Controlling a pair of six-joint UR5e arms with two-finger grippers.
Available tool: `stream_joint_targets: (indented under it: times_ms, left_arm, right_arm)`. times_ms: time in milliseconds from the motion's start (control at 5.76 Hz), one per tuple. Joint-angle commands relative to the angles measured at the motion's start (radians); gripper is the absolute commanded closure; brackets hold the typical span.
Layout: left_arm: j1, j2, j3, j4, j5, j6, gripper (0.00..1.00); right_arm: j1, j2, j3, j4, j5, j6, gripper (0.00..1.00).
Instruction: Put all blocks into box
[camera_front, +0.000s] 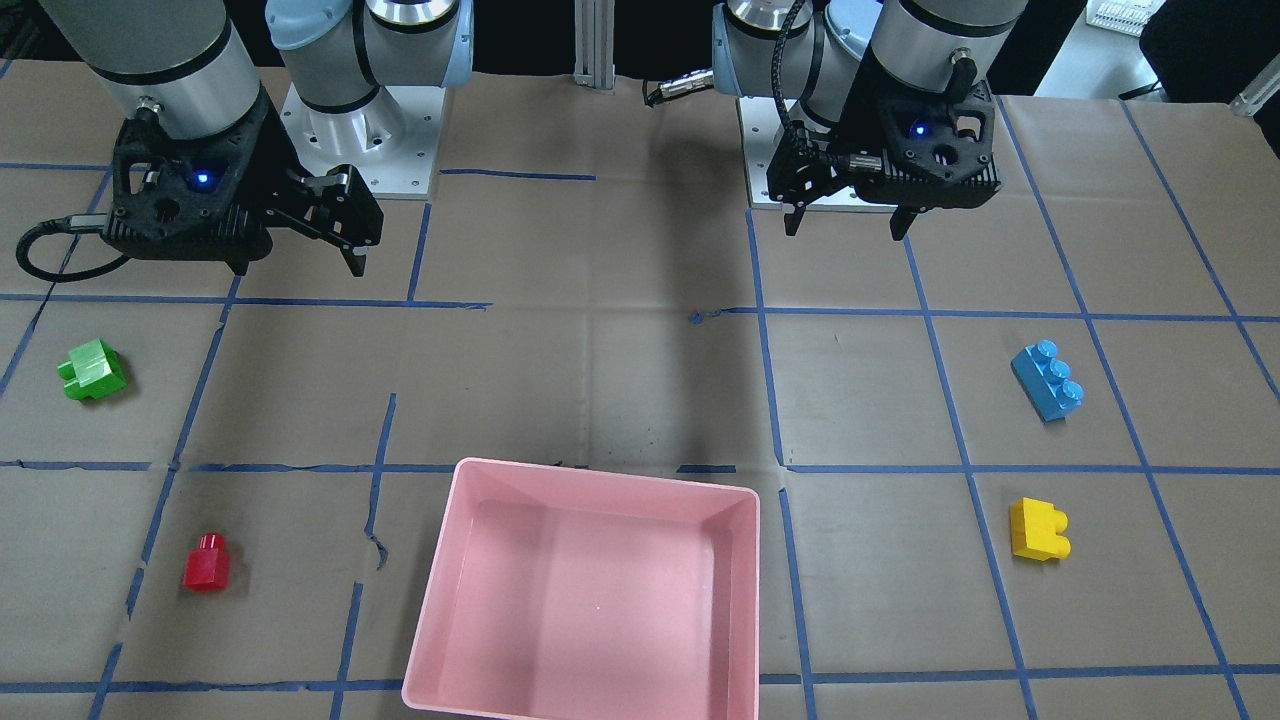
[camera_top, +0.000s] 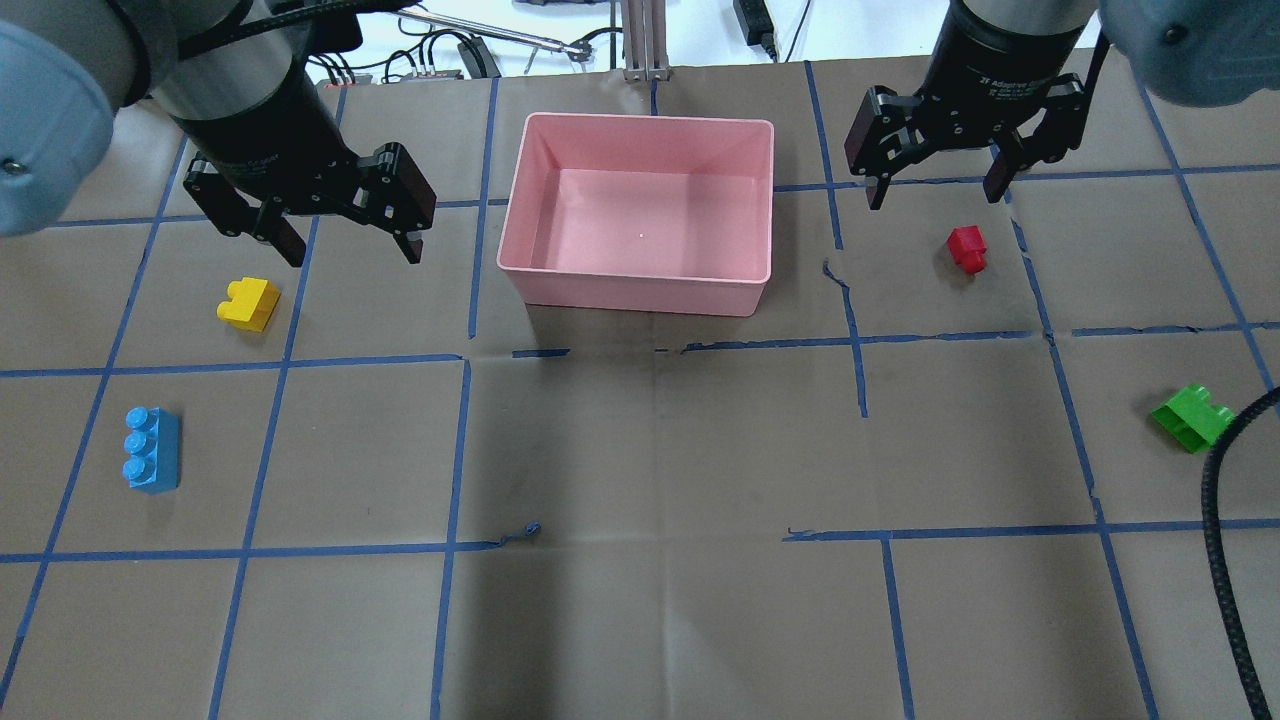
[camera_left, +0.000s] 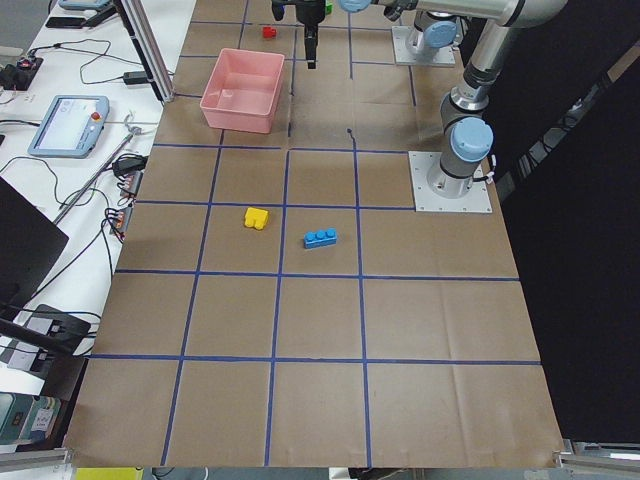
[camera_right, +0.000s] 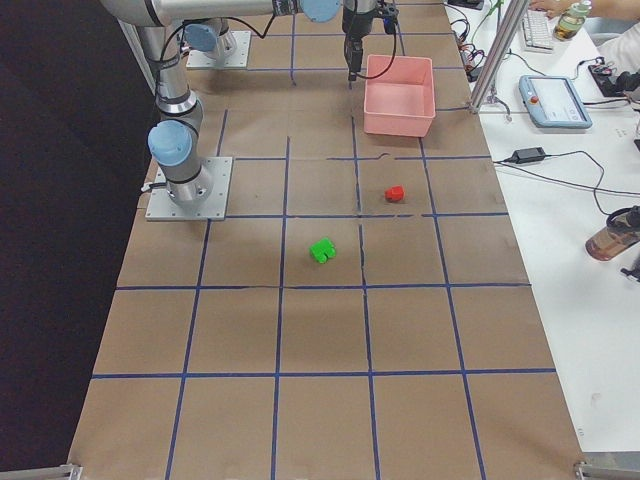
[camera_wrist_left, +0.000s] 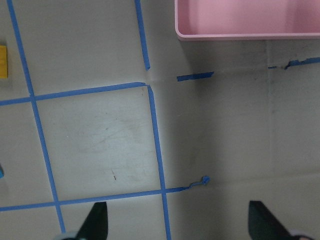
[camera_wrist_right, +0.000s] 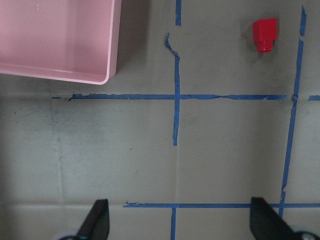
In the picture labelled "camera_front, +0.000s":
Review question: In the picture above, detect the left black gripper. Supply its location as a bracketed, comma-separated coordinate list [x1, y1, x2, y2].
[765, 61, 1001, 242]

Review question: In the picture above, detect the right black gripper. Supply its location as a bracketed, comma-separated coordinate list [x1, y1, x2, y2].
[102, 91, 384, 278]

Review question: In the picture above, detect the blue toy block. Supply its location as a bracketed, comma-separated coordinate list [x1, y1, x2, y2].
[1010, 338, 1084, 423]

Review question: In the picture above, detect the green toy block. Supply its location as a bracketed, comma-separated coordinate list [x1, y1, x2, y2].
[58, 338, 128, 401]

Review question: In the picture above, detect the red toy block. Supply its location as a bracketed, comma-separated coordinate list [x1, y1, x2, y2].
[182, 532, 230, 593]

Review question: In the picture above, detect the yellow toy block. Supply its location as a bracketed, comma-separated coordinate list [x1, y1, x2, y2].
[1009, 497, 1073, 562]

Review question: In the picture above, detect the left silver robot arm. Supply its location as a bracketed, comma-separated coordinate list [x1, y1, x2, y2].
[712, 1, 1027, 240]

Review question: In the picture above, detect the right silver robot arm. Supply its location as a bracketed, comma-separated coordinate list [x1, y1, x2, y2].
[15, 1, 474, 283]

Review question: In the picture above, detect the pink plastic box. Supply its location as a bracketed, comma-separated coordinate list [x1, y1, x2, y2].
[401, 457, 762, 719]

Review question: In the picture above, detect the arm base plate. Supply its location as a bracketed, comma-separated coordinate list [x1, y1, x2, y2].
[280, 85, 451, 200]
[736, 96, 913, 213]

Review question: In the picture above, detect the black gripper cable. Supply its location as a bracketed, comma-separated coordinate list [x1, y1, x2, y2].
[15, 217, 131, 284]

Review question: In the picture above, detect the aluminium frame post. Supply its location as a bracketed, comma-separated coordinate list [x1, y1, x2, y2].
[572, 0, 616, 94]

